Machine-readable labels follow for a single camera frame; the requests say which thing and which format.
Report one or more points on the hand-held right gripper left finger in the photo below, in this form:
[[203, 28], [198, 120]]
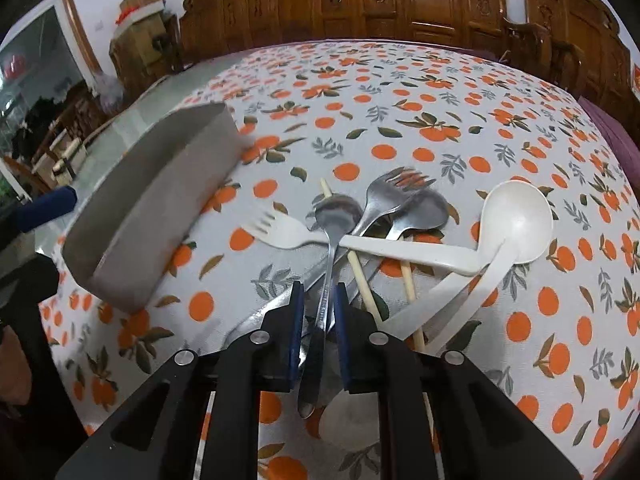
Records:
[[295, 330]]

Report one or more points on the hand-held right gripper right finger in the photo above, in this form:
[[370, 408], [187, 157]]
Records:
[[341, 330]]

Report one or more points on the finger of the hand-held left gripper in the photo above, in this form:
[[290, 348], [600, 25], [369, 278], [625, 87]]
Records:
[[47, 205]]

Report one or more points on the wooden chopstick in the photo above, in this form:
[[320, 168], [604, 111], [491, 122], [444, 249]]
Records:
[[409, 285], [365, 290]]

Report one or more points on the silver soup spoon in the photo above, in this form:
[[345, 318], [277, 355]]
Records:
[[350, 420]]

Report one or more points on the grey metal rectangular tray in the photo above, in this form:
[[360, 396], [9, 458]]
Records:
[[150, 200]]

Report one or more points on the metal fork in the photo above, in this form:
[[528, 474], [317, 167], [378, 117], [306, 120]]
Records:
[[385, 195]]

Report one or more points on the dark cloth pile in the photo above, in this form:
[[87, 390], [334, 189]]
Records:
[[30, 130]]

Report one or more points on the wooden armchair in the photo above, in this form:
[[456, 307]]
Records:
[[75, 125]]

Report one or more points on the white plastic fork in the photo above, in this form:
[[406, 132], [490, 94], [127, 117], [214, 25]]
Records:
[[300, 237]]

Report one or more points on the clear plastic bag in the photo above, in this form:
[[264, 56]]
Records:
[[109, 92]]

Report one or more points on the person's dark clothing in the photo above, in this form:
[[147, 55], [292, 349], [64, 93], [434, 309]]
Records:
[[50, 410]]

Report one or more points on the red paper decoration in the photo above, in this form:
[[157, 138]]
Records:
[[13, 66]]

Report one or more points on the glass sliding door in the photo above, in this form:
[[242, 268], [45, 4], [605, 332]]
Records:
[[45, 60]]

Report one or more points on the large cardboard box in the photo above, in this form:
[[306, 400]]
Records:
[[135, 55]]

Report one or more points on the white box with red print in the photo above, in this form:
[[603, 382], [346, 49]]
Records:
[[137, 17]]

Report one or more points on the white plastic ladle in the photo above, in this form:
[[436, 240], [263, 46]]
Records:
[[520, 220]]

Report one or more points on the orange print tablecloth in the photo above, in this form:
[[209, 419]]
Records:
[[500, 160]]

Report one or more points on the carved wooden bench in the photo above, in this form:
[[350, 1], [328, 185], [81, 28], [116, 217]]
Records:
[[400, 5], [590, 25]]

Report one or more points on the wooden chair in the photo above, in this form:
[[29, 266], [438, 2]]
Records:
[[525, 42], [570, 70]]

